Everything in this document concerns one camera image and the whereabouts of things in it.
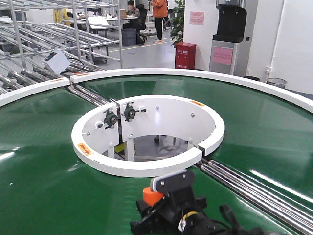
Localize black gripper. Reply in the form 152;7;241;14
130;169;207;235

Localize orange cylindrical capacitor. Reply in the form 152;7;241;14
143;187;164;206

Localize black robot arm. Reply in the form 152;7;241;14
130;169;276;235

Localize green round conveyor belt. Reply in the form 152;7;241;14
0;75;313;235

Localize steel conveyor rollers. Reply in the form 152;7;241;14
197;158;313;235

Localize white outer conveyor rim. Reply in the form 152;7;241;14
0;68;313;114

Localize red fire extinguisher cabinet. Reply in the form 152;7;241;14
175;42;197;70

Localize black water dispenser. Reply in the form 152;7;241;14
210;0;247;75

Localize green potted plant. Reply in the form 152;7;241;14
170;0;185;47

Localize white control box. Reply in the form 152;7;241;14
43;50;70;74

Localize seated person at desk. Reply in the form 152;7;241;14
122;0;143;31

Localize person in orange shirt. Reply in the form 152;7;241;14
151;0;168;43

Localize white inner conveyor ring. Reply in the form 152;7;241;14
71;94;225;178

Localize wire mesh waste bin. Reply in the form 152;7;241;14
266;78;287;89

